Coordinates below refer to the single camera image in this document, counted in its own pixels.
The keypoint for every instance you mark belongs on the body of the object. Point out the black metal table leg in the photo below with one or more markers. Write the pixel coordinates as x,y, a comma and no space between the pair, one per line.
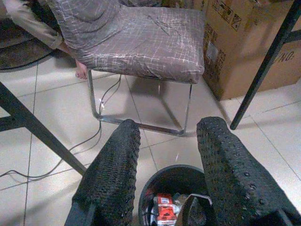
258,77
47,139

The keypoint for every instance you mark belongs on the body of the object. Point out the grey checked chair cushion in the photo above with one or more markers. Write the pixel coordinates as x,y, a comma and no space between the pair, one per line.
141,47

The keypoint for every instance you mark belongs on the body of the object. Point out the chrome chair frame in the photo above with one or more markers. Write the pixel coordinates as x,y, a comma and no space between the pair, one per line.
94,103

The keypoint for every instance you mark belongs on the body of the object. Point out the black round rubbish bin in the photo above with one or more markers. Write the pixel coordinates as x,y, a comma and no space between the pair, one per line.
169,175

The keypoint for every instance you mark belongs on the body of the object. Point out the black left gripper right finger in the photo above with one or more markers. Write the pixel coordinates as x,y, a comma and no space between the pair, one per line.
228,169

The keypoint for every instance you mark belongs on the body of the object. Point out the dark brown rug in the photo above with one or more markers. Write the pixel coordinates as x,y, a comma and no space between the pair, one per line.
18,51

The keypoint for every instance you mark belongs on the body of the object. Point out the red white snack package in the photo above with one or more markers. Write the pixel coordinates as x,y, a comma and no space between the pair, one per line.
164,209

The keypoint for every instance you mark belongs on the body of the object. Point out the person beige trouser leg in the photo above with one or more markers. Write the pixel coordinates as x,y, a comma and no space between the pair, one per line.
30,23

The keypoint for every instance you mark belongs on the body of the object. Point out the person bare foot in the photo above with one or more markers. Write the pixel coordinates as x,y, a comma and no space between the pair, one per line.
81,70

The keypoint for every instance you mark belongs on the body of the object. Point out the brown cardboard box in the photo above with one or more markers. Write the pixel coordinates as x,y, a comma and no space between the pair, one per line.
247,58

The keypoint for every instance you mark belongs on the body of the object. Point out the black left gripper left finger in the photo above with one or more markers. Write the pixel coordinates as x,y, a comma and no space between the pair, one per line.
113,169

